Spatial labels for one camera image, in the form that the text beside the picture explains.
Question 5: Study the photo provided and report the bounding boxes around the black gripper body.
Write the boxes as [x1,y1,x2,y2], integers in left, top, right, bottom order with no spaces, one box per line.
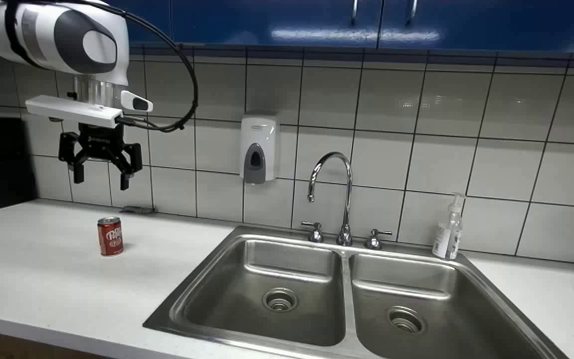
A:
[57,123,141,167]

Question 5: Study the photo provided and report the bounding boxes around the red soda can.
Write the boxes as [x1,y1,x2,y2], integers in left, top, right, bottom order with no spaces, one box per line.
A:
[97,217,123,255]

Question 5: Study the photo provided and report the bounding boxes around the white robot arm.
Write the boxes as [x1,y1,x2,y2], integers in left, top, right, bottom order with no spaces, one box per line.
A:
[0,0,153,189]

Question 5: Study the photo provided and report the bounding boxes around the stainless steel double sink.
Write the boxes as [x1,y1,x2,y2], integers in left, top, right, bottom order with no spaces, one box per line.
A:
[145,225,567,359]

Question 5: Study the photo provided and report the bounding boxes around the blue upper cabinets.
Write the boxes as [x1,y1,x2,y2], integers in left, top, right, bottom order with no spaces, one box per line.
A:
[109,0,574,54]

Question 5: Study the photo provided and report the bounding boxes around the chrome gooseneck faucet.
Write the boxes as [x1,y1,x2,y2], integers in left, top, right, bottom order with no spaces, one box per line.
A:
[306,151,352,245]

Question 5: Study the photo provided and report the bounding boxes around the clear soap pump bottle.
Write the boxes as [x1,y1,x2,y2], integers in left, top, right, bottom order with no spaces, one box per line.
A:
[432,193,464,259]

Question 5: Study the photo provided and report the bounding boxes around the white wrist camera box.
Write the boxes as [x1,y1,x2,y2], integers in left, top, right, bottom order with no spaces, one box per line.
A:
[25,95,121,127]

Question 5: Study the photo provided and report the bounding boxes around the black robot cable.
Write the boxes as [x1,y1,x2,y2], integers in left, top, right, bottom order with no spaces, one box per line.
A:
[93,0,199,133]

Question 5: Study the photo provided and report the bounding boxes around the white wall soap dispenser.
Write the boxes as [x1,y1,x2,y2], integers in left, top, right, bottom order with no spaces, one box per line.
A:
[239,115,278,183]

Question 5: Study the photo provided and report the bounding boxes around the left faucet handle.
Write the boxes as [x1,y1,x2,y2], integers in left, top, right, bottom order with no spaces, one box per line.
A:
[300,221,324,243]

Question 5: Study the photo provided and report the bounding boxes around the faucet handle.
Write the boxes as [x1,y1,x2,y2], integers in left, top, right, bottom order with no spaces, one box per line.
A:
[300,221,324,243]
[364,229,392,249]

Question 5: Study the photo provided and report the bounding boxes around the right faucet handle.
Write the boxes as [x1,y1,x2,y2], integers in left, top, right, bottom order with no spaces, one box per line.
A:
[364,229,392,249]

